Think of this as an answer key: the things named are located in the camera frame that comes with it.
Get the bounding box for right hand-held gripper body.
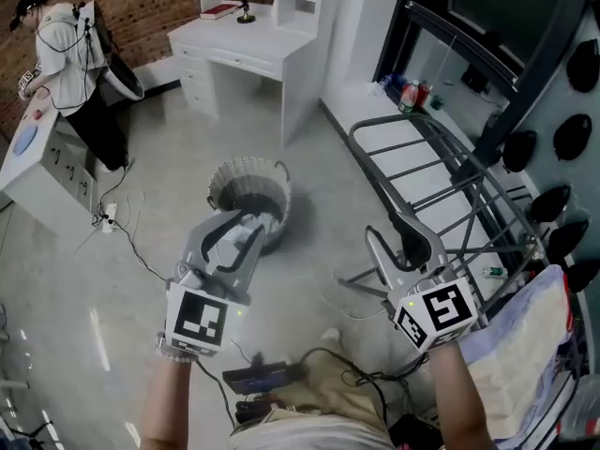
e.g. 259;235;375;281
383;268;480;354

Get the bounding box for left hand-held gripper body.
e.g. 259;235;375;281
162;260;253;359

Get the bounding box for white and blue garment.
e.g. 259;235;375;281
457;263;580;443

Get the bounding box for grey metal drying rack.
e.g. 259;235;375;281
337;112;587;421

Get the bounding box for person's left forearm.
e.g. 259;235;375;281
140;356;201;450

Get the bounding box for person's right forearm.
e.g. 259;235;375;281
428;342;498;450

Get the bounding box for grey woven laundry basket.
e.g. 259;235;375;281
207;157;293;257

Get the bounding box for person's khaki trousers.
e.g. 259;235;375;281
276;347;390;430

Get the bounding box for person's white shirt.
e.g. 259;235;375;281
227;412;399;450

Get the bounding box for green label clear bottle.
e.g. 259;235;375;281
397;81;420;113

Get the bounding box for white drawer cabinet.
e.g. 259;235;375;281
0;105;102;238

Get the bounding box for group of black caps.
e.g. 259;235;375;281
501;37;600;294

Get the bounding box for silver round basin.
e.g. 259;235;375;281
96;2;145;107

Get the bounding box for black bag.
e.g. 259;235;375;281
461;61;488;94

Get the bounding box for blue plate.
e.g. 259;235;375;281
12;124;38;158

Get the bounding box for white desk with hutch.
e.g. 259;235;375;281
167;0;341;148

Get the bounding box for red book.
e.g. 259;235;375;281
200;1;238;21

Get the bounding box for white bead bracelet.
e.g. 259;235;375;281
154;331;203;364

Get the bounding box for white floor cable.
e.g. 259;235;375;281
318;269;390;321

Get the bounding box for black floor cable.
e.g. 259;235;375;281
91;166;168;283

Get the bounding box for black waist recorder device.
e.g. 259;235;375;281
221;361;306;398

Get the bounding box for black window frame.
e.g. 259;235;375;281
372;0;596;168

